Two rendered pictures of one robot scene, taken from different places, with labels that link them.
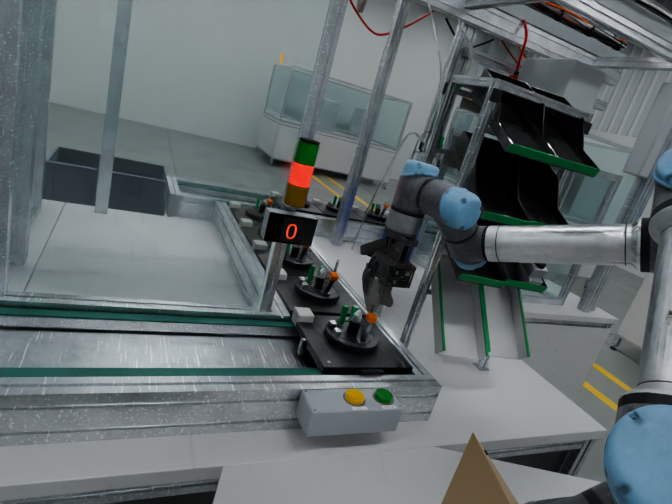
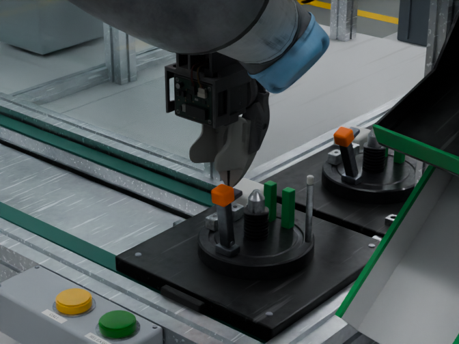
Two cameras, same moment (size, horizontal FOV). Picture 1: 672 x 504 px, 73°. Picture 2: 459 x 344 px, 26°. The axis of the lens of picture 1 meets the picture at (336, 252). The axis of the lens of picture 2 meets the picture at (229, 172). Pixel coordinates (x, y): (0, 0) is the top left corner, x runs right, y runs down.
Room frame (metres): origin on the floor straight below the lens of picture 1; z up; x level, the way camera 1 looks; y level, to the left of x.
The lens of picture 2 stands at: (0.61, -1.06, 1.56)
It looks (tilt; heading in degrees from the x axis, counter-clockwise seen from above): 25 degrees down; 68
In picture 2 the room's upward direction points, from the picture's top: straight up
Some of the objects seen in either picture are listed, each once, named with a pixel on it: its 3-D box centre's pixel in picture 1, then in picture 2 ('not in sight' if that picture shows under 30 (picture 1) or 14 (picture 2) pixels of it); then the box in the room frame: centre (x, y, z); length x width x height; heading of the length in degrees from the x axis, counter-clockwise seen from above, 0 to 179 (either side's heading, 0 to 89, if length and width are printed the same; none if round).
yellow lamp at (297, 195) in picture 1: (296, 194); not in sight; (1.06, 0.13, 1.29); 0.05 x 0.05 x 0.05
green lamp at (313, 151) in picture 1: (306, 153); not in sight; (1.06, 0.13, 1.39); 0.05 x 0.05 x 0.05
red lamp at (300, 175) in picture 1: (301, 174); not in sight; (1.06, 0.13, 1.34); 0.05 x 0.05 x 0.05
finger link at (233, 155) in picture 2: (385, 299); (230, 156); (0.99, -0.14, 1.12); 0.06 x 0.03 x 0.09; 27
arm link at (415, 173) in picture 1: (416, 188); not in sight; (0.98, -0.13, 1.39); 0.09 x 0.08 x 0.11; 39
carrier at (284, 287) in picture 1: (320, 280); (374, 153); (1.27, 0.02, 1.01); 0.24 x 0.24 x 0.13; 27
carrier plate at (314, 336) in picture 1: (349, 342); (255, 256); (1.04, -0.10, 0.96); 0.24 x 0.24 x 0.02; 27
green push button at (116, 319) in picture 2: (383, 397); (117, 327); (0.84, -0.18, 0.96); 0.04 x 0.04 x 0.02
